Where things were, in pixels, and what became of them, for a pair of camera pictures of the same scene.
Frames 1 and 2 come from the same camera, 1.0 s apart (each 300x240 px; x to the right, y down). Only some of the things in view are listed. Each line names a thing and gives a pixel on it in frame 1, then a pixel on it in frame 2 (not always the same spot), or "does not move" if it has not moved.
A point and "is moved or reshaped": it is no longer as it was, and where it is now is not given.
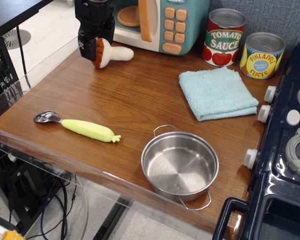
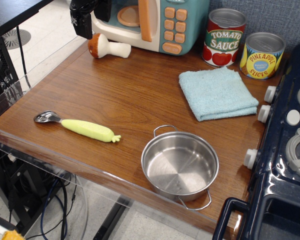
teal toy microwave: [173, 27] does not move
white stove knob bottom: [250, 158] does not move
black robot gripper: [96, 19] to [80, 15]
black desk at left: [4, 15] does not move
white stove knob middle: [263, 113] does not move
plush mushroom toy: [105, 53] is moved or reshaped
